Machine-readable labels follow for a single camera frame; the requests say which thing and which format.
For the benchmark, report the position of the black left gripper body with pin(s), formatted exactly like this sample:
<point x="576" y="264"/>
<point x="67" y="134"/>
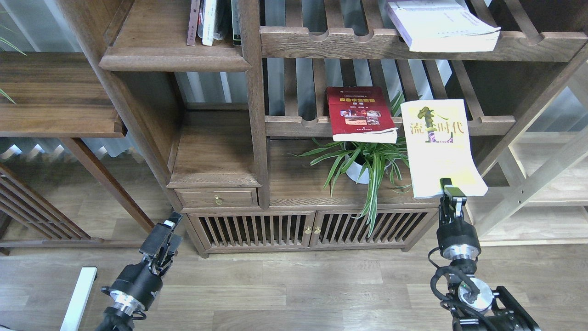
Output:
<point x="135" y="289"/>

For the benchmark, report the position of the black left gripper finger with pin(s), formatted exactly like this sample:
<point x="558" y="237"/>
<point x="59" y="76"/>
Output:
<point x="161" y="245"/>

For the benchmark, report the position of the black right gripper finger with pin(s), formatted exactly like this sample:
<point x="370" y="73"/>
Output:
<point x="452" y="202"/>

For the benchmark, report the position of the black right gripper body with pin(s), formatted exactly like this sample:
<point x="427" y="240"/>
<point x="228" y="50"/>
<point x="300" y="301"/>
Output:
<point x="458" y="239"/>

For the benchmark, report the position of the yellow green cover book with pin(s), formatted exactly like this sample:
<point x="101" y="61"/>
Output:
<point x="438" y="146"/>

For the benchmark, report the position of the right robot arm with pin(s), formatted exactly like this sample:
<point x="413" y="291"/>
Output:
<point x="473" y="305"/>

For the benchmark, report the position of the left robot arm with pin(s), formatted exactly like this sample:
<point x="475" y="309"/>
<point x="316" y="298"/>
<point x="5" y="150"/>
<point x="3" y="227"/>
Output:
<point x="116" y="320"/>

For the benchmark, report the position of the white metal bar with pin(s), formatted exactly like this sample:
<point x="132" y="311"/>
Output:
<point x="79" y="299"/>

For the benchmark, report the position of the brass drawer knob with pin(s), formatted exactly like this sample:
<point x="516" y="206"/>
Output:
<point x="218" y="200"/>

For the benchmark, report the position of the green spider plant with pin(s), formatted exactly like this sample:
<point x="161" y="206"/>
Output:
<point x="365" y="144"/>

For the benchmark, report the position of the white plant pot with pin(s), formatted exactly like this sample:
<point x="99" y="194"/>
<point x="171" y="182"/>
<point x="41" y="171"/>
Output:
<point x="364" y="172"/>

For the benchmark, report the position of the red cover book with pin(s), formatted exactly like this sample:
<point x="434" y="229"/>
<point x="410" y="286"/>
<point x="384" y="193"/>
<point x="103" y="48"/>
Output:
<point x="360" y="114"/>

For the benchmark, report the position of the dark slatted wooden rack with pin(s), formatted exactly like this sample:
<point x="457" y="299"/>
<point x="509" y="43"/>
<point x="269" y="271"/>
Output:
<point x="26" y="206"/>

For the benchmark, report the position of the dark wooden bookshelf cabinet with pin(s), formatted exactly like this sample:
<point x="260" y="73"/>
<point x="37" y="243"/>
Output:
<point x="229" y="120"/>

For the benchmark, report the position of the white thick book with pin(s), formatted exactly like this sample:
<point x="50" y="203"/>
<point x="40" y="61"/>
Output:
<point x="441" y="26"/>

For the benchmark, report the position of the white upright book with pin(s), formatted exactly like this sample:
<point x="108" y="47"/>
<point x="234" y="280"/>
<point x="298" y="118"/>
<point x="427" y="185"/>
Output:
<point x="208" y="22"/>

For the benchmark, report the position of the brown upright book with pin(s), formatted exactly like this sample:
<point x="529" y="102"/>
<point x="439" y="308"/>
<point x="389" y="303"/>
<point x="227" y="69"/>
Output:
<point x="193" y="22"/>

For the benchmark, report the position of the dark upright book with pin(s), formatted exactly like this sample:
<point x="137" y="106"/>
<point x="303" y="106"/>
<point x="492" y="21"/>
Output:
<point x="236" y="23"/>

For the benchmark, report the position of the light wooden shelf frame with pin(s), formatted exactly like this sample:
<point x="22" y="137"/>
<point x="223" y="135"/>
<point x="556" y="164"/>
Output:
<point x="545" y="201"/>

